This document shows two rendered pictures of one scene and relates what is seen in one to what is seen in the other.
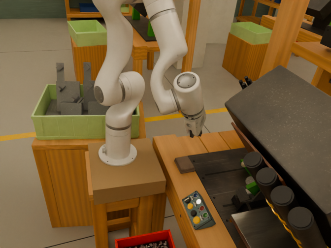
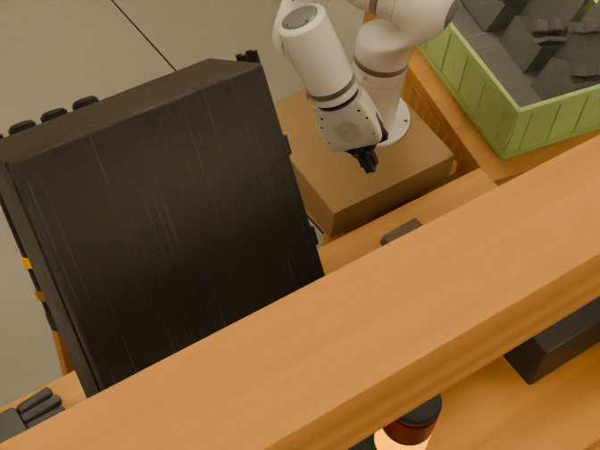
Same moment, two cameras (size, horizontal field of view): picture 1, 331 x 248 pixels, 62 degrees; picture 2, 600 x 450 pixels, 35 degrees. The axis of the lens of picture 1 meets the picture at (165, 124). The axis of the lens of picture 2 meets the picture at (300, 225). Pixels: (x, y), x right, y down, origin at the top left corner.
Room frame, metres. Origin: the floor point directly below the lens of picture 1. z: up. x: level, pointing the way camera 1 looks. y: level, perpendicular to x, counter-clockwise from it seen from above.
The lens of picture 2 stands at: (0.42, -1.19, 2.50)
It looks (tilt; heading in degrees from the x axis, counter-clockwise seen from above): 52 degrees down; 71
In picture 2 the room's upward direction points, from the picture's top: 7 degrees clockwise
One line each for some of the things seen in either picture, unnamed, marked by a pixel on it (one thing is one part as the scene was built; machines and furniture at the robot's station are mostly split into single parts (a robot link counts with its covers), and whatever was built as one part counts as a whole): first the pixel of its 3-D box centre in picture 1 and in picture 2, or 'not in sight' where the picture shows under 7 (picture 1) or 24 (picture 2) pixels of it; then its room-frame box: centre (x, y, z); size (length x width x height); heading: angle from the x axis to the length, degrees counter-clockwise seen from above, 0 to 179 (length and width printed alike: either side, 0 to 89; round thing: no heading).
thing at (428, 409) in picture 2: not in sight; (411, 409); (0.67, -0.84, 1.71); 0.05 x 0.05 x 0.04
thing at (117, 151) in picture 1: (118, 139); (374, 87); (1.05, 0.22, 1.03); 0.19 x 0.19 x 0.18
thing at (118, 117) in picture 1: (124, 98); (405, 20); (1.08, 0.19, 1.24); 0.19 x 0.12 x 0.24; 138
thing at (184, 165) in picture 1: (184, 164); (410, 242); (1.04, -0.12, 0.91); 0.10 x 0.08 x 0.03; 21
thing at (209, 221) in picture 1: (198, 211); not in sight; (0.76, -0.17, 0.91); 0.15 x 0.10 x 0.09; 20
